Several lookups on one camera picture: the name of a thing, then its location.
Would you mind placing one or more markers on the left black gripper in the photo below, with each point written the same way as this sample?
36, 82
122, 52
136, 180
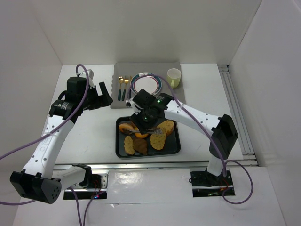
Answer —
94, 98

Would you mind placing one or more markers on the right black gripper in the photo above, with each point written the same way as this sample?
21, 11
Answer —
146, 127

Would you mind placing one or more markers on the orange glazed doughnut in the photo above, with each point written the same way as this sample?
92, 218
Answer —
141, 136

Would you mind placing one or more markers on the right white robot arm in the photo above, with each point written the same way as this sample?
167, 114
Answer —
221, 131

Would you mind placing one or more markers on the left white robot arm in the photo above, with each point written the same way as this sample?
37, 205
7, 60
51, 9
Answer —
37, 180

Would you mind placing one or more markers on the upper right bread slice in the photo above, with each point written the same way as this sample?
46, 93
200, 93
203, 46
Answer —
167, 126

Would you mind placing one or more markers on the large seeded bread slice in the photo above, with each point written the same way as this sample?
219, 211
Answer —
157, 141

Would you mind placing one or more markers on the small bread slice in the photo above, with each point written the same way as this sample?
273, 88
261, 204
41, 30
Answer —
129, 145

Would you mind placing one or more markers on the white plate with rim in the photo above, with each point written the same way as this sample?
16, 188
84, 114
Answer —
146, 81

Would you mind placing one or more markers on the grey placemat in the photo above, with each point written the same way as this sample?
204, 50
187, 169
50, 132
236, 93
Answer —
132, 69

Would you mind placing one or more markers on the round orange bun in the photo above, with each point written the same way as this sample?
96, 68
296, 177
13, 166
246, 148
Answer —
124, 127

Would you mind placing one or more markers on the black baking tray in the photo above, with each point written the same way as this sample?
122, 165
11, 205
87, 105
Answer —
172, 143

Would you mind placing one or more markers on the brown croissant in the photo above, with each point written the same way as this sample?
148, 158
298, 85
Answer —
141, 146

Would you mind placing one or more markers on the pale green mug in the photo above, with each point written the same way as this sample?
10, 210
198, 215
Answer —
174, 77

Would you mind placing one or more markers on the gold spoon green handle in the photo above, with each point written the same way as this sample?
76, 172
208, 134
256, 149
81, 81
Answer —
121, 81

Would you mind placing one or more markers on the gold fork green handle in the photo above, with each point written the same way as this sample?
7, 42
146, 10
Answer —
126, 81

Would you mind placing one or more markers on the gold knife dark handle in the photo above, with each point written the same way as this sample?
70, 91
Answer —
129, 88

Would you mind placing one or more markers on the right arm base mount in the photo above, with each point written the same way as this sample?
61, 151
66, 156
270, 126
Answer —
208, 185

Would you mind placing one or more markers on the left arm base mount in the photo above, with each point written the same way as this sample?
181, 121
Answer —
96, 188

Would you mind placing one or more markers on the aluminium rail frame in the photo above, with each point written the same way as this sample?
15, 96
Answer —
249, 157

